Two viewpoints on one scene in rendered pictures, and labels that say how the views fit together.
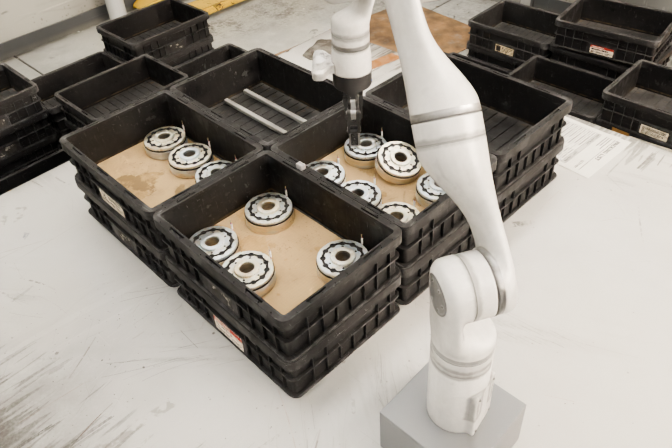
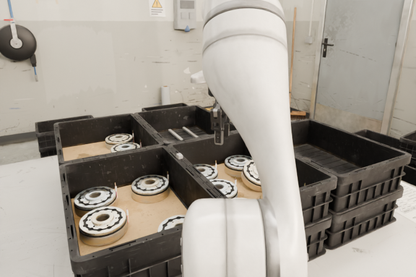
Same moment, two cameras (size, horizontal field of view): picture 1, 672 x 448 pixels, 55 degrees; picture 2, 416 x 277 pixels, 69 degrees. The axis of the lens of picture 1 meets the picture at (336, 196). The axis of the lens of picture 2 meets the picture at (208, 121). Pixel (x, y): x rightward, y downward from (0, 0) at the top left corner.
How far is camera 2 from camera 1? 0.60 m
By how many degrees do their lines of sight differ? 25
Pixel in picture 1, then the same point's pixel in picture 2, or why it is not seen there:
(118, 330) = (15, 251)
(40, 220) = (36, 175)
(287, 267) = (138, 228)
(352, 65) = not seen: hidden behind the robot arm
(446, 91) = not seen: outside the picture
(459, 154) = (239, 51)
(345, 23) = not seen: hidden behind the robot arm
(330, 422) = not seen: outside the picture
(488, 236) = (269, 175)
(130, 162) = (93, 148)
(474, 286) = (228, 242)
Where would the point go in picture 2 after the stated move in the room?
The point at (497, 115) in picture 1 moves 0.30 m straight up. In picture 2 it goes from (347, 164) to (361, 76)
